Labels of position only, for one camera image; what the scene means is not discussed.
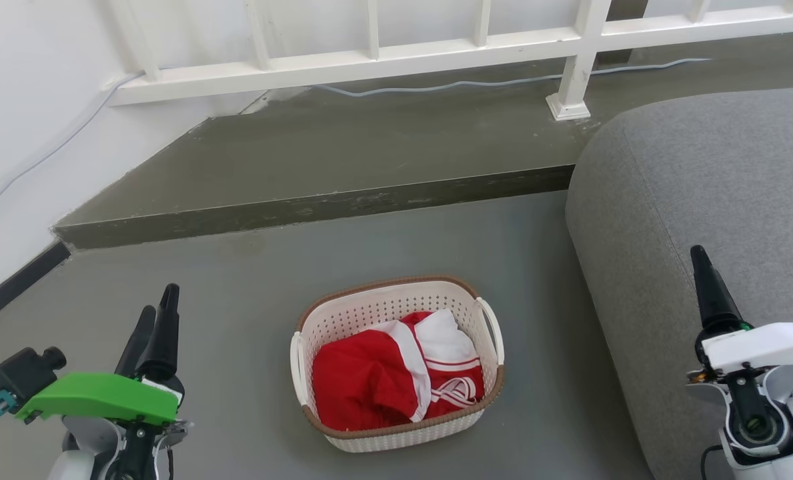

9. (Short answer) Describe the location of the white wooden railing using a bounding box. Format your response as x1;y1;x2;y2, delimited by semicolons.
106;0;793;122

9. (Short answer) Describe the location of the grey fabric sofa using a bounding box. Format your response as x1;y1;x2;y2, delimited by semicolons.
565;87;793;480

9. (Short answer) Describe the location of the white perforated laundry basket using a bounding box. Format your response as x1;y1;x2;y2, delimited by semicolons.
289;275;506;454

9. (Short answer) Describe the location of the red and white garment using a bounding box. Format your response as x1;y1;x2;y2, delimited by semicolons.
311;309;486;432

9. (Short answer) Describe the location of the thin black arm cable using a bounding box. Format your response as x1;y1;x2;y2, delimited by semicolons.
700;443;724;480

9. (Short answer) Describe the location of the black skirting strip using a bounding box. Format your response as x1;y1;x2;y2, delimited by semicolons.
0;241;71;336

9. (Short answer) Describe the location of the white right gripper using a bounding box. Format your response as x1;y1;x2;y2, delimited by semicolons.
690;245;793;373

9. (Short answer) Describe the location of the thin light grey cable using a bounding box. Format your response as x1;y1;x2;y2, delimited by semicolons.
0;58;712;224

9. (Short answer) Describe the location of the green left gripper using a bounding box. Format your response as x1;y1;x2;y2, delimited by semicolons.
15;283;185;427

